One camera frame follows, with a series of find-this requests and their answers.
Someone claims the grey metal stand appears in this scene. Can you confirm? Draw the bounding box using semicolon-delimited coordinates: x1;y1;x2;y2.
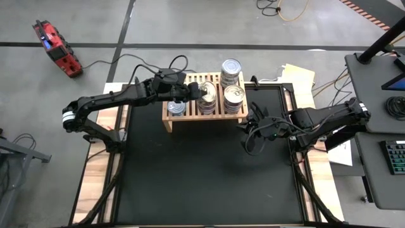
0;126;53;222

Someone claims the black metal beam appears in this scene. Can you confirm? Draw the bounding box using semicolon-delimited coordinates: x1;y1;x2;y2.
325;123;365;151

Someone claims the black keyboard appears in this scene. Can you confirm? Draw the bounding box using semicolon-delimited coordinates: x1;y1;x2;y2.
380;140;405;175

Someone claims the pale lid seafood can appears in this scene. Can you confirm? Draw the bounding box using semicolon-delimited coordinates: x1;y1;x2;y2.
197;80;218;104

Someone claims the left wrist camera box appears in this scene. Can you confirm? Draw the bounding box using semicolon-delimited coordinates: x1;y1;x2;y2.
154;68;187;86

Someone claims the white paper sheet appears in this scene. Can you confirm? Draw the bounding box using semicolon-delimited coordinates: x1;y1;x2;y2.
327;126;354;167

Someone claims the yellow floor cable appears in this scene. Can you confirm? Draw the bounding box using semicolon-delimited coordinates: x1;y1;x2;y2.
277;0;309;23

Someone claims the red tool case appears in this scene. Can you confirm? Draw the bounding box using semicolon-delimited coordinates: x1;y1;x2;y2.
32;19;84;79

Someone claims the black tablet screen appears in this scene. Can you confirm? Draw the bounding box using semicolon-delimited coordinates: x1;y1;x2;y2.
381;56;405;92

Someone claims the grey side desk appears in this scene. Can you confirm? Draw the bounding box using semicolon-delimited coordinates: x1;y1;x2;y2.
354;131;405;210
344;52;405;134

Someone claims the coiled black cable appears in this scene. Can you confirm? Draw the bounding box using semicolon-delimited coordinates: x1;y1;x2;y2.
385;96;405;121

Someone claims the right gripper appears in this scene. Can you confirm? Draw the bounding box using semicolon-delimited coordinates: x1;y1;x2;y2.
237;101;292;141

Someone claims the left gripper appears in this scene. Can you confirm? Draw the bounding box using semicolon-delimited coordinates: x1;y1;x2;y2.
158;81;208;103

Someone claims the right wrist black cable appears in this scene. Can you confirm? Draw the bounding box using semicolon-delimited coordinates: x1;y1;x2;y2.
244;126;268;157

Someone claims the wooden slatted shelf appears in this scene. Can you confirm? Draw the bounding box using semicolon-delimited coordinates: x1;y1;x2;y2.
161;72;249;134

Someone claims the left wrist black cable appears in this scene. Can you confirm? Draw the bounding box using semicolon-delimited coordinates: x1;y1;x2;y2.
168;54;190;76

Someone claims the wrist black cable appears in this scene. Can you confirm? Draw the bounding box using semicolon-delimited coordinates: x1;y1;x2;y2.
168;54;190;76
244;126;268;157

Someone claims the black floor cable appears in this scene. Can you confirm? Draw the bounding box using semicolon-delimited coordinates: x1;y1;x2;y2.
256;0;281;17
81;53;197;74

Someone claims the black metal table frame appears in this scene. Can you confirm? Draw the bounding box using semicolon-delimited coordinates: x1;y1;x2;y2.
68;75;346;228

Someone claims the black metal post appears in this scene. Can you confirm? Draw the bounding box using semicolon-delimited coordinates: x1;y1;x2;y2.
357;17;405;64

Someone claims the teal label seafood can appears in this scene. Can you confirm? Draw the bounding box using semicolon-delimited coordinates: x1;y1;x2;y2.
166;101;187;117

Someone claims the yellow paper sheet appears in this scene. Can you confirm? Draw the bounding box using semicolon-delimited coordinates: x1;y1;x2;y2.
280;63;316;86

